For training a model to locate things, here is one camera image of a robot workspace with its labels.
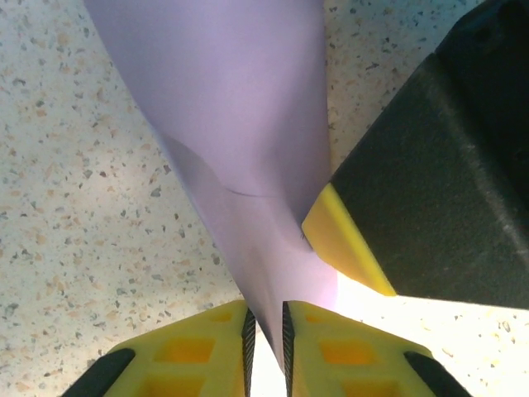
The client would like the purple cloth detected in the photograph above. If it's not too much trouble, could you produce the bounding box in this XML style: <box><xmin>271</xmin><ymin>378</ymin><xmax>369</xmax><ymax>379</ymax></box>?
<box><xmin>82</xmin><ymin>0</ymin><xmax>344</xmax><ymax>373</ymax></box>

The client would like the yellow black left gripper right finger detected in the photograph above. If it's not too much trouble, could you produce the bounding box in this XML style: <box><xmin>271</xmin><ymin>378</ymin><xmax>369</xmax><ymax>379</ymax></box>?
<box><xmin>282</xmin><ymin>300</ymin><xmax>474</xmax><ymax>397</ymax></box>

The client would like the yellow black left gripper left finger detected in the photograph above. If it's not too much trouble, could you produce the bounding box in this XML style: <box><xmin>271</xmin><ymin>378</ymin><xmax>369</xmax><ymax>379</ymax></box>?
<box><xmin>61</xmin><ymin>299</ymin><xmax>257</xmax><ymax>397</ymax></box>

